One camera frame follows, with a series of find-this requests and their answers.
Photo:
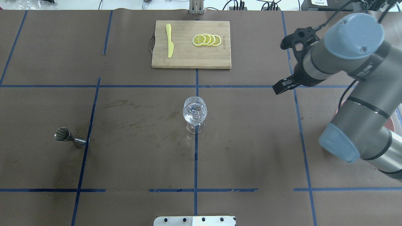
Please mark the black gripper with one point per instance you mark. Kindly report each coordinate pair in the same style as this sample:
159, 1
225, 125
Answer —
302, 77

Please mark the steel double jigger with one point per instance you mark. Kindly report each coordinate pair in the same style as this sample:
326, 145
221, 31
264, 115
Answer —
63, 134

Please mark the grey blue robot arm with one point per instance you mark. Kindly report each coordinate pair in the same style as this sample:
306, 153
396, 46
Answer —
356, 45

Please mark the clear wine glass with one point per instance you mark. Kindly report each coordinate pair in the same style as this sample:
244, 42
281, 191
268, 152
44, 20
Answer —
195, 112

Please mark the lemon slice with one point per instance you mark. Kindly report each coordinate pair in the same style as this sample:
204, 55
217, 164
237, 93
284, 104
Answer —
213, 40
208, 39
217, 41
199, 40

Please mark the bamboo cutting board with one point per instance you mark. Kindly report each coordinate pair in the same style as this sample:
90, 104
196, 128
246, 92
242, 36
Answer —
185, 54

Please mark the pink bowl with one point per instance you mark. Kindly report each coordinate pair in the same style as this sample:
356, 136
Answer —
389, 124

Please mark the yellow plastic knife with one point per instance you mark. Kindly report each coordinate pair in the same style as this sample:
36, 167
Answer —
169, 40

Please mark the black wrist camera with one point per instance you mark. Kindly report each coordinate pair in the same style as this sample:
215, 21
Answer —
301, 41

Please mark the aluminium frame post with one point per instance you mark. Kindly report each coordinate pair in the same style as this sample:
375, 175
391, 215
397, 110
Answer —
196, 7

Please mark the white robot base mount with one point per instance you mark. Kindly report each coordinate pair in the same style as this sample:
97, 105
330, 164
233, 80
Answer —
195, 221

